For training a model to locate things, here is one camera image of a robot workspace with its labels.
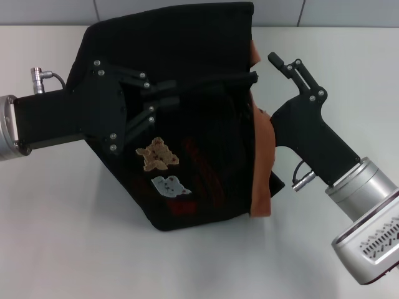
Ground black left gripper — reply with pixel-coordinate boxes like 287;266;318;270
14;59;127;155

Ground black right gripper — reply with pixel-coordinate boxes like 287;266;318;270
267;52;362;185

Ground black food bag brown handles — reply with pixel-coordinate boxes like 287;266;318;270
65;1;286;233

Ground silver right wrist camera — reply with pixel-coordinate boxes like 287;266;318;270
330;194;399;286

